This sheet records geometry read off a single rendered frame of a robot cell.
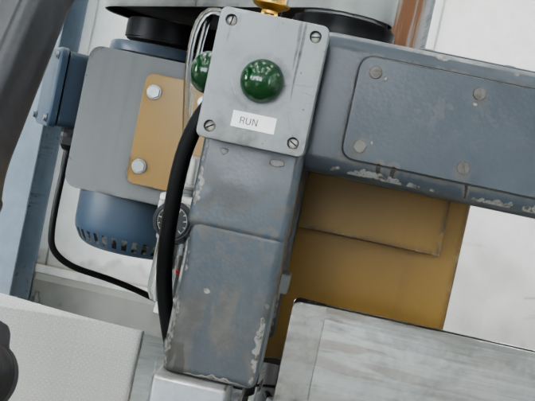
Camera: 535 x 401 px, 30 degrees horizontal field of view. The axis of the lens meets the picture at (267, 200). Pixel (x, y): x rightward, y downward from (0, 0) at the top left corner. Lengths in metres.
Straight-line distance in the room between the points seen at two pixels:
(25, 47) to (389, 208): 0.37
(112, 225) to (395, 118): 0.52
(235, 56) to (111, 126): 0.47
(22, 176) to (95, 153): 4.57
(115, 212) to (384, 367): 0.41
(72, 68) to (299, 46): 0.52
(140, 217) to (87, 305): 4.94
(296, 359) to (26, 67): 0.34
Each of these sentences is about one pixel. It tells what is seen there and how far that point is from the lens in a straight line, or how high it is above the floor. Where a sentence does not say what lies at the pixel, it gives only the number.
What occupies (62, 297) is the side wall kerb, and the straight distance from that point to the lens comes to 6.13.
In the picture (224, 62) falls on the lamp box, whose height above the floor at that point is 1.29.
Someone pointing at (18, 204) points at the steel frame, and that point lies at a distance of 5.72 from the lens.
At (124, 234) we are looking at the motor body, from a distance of 1.17.
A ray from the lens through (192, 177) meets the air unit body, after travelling 0.94.
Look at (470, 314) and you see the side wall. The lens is 6.01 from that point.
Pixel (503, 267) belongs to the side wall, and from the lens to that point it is 6.01.
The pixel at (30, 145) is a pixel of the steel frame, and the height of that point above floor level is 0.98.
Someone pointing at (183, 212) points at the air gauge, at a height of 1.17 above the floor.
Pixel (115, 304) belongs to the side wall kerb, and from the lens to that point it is 6.05.
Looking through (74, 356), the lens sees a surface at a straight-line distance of 0.97.
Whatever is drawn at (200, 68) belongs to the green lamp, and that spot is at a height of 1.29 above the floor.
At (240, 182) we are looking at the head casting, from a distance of 0.72.
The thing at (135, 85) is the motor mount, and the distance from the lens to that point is 1.14.
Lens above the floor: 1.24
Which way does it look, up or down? 3 degrees down
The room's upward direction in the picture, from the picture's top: 12 degrees clockwise
